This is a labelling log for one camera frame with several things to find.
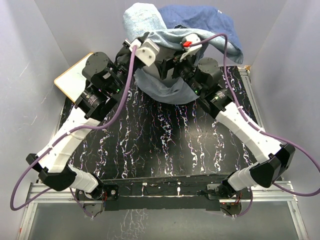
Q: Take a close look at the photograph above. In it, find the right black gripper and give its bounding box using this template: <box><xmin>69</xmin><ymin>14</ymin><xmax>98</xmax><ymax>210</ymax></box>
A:
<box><xmin>154</xmin><ymin>50</ymin><xmax>204</xmax><ymax>97</ymax></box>

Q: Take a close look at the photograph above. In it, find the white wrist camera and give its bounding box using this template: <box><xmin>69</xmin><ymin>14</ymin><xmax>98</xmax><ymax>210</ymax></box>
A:
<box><xmin>129</xmin><ymin>38</ymin><xmax>160</xmax><ymax>67</ymax></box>
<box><xmin>179</xmin><ymin>33</ymin><xmax>202</xmax><ymax>62</ymax></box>

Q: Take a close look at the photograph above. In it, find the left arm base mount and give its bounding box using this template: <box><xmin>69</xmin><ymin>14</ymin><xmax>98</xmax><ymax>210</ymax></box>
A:
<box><xmin>70</xmin><ymin>183</ymin><xmax>119</xmax><ymax>220</ymax></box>

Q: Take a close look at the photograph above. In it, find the white pillow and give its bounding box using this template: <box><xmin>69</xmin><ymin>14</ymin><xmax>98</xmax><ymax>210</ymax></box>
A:
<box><xmin>142</xmin><ymin>46</ymin><xmax>183</xmax><ymax>82</ymax></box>

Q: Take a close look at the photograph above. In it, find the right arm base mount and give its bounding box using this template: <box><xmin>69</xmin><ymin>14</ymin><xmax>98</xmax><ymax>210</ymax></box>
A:
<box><xmin>197</xmin><ymin>180</ymin><xmax>253</xmax><ymax>220</ymax></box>

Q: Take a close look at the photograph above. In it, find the blue fish print pillowcase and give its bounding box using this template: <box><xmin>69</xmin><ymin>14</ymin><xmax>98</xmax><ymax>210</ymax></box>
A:
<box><xmin>123</xmin><ymin>2</ymin><xmax>244</xmax><ymax>105</ymax></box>

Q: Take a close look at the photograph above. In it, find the white board orange edge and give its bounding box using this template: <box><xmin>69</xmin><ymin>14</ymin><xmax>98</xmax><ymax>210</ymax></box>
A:
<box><xmin>54</xmin><ymin>52</ymin><xmax>93</xmax><ymax>103</ymax></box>

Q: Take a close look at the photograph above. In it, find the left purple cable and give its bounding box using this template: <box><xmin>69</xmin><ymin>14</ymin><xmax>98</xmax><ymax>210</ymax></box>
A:
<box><xmin>9</xmin><ymin>44</ymin><xmax>138</xmax><ymax>218</ymax></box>

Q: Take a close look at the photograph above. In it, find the aluminium frame rail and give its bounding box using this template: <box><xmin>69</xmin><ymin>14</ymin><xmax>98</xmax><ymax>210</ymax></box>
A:
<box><xmin>17</xmin><ymin>67</ymin><xmax>309</xmax><ymax>240</ymax></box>

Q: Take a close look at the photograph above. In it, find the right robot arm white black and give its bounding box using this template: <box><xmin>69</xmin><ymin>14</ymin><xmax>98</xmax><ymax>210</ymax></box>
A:
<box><xmin>156</xmin><ymin>51</ymin><xmax>296</xmax><ymax>199</ymax></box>

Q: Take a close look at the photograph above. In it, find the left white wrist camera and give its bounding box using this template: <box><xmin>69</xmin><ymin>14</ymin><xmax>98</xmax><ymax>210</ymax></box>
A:
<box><xmin>129</xmin><ymin>38</ymin><xmax>160</xmax><ymax>67</ymax></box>

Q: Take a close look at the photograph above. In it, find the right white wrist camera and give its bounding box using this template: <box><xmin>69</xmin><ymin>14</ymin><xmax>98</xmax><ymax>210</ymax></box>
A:
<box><xmin>179</xmin><ymin>33</ymin><xmax>202</xmax><ymax>62</ymax></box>

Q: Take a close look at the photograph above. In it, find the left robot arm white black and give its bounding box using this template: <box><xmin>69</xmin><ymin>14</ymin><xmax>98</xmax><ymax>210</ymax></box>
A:
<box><xmin>26</xmin><ymin>37</ymin><xmax>156</xmax><ymax>200</ymax></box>

